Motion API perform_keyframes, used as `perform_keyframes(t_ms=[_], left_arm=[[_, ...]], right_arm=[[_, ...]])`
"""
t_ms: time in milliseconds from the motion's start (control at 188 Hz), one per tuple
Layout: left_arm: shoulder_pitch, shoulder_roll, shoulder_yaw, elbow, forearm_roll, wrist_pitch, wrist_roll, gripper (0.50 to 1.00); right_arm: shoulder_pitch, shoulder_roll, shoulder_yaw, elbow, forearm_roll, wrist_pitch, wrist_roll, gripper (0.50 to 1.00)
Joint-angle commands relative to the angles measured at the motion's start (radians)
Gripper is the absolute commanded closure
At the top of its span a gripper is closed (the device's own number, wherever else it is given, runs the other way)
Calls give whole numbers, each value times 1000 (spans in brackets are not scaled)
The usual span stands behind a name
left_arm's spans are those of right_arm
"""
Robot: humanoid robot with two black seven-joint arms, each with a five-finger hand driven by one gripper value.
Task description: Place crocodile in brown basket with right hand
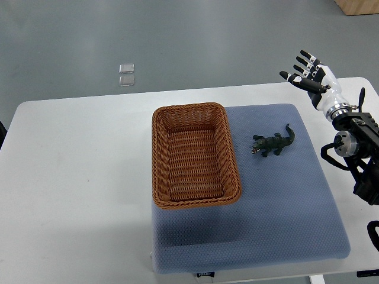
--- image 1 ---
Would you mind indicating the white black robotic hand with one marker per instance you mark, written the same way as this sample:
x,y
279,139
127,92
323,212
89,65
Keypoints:
x,y
321,85

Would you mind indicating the dark green toy crocodile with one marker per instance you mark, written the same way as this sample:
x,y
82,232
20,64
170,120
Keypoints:
x,y
264,145

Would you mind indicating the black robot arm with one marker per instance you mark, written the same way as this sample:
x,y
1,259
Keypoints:
x,y
355,149

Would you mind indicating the brown wicker basket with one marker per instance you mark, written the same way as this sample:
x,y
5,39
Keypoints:
x,y
193,158

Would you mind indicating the wooden box corner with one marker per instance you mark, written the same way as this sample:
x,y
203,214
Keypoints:
x,y
358,7

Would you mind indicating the blue-grey foam cushion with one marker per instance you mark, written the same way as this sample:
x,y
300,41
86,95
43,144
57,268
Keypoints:
x,y
286,212

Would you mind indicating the upper floor metal plate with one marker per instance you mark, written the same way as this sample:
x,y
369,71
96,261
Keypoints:
x,y
126,68

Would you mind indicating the white table leg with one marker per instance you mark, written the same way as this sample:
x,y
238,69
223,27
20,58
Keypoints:
x,y
317,279

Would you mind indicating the black table control panel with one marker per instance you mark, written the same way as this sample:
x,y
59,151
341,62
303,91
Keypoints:
x,y
368,273

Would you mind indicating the black object left edge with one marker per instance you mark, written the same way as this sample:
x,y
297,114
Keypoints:
x,y
3,133

